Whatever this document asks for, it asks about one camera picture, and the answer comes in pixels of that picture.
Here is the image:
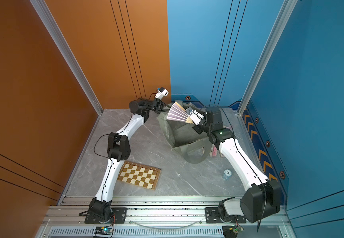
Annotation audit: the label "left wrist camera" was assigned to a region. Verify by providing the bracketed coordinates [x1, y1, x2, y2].
[155, 87, 169, 100]

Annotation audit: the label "left green circuit board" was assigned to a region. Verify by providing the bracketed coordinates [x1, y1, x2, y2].
[94, 226, 113, 238]

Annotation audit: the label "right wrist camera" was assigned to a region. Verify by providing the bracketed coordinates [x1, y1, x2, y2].
[189, 110, 205, 126]

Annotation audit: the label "right green circuit board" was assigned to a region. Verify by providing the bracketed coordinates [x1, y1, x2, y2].
[222, 226, 242, 238]

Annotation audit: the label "left aluminium frame post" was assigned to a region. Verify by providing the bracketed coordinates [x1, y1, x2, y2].
[30, 0, 103, 116]

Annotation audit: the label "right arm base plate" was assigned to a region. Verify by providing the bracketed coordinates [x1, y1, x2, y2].
[205, 207, 247, 224]

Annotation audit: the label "pink patterned folding fan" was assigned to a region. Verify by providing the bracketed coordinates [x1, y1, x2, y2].
[210, 144, 218, 157]

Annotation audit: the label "olive green tote bag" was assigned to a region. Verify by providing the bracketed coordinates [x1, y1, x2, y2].
[157, 112, 212, 164]

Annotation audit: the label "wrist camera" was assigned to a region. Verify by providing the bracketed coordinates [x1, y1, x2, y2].
[155, 87, 169, 100]
[189, 110, 205, 126]

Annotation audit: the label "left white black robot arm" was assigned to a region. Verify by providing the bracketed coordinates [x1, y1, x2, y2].
[85, 98, 166, 224]

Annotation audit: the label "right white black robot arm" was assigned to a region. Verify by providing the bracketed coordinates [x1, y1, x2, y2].
[187, 108, 281, 224]

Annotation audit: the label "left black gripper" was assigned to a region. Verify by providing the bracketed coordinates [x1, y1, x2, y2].
[137, 101, 172, 117]

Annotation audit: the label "aluminium front rail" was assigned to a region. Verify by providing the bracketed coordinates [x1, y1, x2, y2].
[36, 196, 295, 238]

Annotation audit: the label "aluminium frame post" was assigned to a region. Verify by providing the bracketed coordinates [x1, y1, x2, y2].
[237, 0, 298, 116]
[30, 0, 103, 116]

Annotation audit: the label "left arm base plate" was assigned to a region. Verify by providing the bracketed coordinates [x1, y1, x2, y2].
[84, 207, 127, 224]

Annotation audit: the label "wooden chessboard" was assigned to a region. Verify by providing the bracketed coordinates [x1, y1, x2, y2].
[117, 162, 161, 190]

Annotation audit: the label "green circuit board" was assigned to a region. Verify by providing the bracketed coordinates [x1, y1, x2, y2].
[94, 226, 113, 238]
[222, 226, 242, 238]

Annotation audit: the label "right aluminium frame post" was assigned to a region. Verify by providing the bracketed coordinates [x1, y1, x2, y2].
[237, 0, 298, 116]

